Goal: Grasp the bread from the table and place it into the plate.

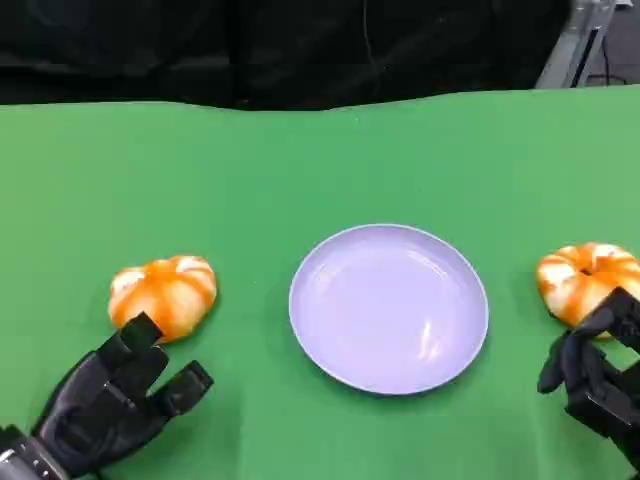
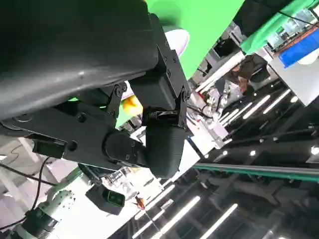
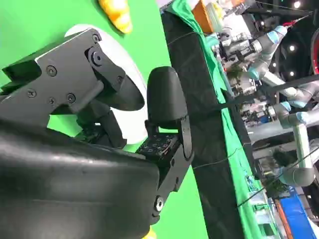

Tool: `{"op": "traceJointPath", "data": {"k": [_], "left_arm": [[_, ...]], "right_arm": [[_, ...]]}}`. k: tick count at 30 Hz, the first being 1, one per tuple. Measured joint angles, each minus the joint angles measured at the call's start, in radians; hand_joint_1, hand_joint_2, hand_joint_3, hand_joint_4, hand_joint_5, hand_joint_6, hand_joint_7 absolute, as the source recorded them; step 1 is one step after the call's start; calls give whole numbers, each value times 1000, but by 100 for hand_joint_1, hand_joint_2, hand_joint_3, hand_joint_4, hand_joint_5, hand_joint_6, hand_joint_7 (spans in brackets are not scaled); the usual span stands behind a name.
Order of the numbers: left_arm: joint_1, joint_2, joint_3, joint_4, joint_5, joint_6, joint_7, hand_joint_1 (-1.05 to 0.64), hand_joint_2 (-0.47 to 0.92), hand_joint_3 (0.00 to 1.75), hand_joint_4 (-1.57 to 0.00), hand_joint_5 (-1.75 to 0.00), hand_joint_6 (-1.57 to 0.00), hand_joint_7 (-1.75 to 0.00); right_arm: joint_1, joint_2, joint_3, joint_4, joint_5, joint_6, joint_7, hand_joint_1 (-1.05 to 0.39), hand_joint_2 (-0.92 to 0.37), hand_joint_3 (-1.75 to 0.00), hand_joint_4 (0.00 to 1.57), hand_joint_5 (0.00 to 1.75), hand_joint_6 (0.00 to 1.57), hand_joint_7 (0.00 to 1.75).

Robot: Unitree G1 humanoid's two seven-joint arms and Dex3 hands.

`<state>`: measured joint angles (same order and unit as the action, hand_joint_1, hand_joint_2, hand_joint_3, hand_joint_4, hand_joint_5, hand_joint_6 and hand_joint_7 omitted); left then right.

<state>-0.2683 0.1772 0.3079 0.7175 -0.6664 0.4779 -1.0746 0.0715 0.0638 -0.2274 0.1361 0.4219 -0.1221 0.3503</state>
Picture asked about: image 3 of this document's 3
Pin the dark green hanging cloth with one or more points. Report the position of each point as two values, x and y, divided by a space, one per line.
239 159

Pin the blue panel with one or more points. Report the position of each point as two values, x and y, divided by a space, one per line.
299 216

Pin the green table cloth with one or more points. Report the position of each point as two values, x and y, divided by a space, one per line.
37 30

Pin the orange box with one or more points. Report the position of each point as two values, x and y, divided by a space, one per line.
203 15

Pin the orange and white bread roll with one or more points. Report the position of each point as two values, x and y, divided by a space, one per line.
151 234
117 12

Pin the black backdrop curtain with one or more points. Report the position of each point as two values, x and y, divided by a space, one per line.
199 99

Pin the lilac plate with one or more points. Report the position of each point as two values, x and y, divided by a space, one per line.
130 63

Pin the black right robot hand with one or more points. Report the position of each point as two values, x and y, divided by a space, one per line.
74 179

